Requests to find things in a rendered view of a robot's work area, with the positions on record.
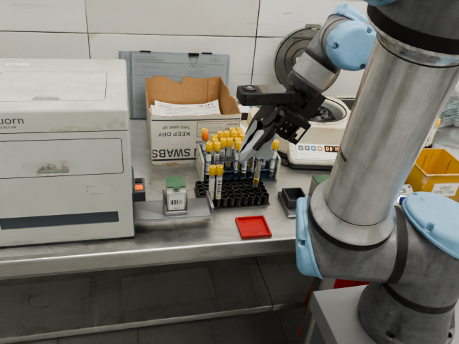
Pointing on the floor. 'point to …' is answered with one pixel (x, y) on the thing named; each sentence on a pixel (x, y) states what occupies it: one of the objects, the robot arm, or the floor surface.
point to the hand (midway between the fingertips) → (240, 155)
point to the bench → (164, 264)
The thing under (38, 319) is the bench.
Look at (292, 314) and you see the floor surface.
